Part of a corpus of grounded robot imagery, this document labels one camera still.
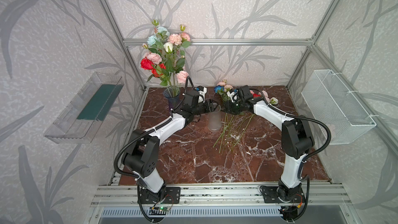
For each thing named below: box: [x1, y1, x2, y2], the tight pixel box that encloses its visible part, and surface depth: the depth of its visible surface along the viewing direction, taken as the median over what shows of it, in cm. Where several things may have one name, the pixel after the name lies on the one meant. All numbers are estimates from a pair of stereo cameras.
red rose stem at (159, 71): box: [151, 63, 173, 90], surface depth 80 cm
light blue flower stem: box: [147, 19, 170, 57], surface depth 82 cm
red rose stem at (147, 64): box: [139, 58, 172, 90], surface depth 71 cm
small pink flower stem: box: [175, 57, 190, 90], surface depth 85 cm
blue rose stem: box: [214, 85, 231, 101], surface depth 117 cm
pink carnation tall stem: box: [167, 24, 191, 88], surface depth 86 cm
